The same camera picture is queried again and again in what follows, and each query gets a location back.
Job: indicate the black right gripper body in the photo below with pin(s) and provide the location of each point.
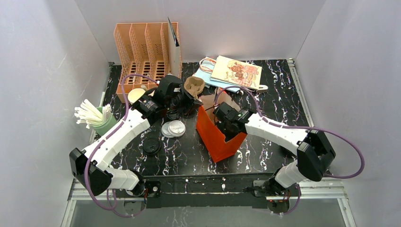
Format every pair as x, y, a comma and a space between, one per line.
221, 126

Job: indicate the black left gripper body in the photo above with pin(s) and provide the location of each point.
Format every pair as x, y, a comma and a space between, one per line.
190, 102

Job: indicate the brown pulp cup carrier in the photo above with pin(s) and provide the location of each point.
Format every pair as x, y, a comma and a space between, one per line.
194, 86

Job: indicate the orange paper bag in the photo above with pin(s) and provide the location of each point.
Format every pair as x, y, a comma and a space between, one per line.
214, 140

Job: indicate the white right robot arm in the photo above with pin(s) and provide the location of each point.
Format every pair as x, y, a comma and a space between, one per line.
313, 151

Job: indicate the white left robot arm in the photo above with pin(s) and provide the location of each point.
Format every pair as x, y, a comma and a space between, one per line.
91, 165

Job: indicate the white cup lid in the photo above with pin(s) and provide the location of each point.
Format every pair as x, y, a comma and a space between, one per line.
176, 128

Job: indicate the white cup lid underneath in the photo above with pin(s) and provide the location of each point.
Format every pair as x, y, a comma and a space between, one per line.
165, 130

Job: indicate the light blue paper bag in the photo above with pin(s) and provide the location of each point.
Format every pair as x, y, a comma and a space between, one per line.
206, 66

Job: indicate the grey folder in organizer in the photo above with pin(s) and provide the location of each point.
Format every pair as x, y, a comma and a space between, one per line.
174, 49

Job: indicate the black cup lid left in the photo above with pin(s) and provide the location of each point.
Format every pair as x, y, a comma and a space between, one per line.
151, 146

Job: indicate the orange plastic file organizer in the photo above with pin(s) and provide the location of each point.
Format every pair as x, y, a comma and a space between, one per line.
143, 51

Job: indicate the green straw holder cup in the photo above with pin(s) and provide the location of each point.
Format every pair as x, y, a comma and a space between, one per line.
107, 123

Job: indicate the white wrapped straws bundle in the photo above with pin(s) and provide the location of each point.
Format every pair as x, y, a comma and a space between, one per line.
92, 116

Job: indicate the aluminium rail frame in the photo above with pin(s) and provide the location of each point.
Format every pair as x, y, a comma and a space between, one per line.
325, 189

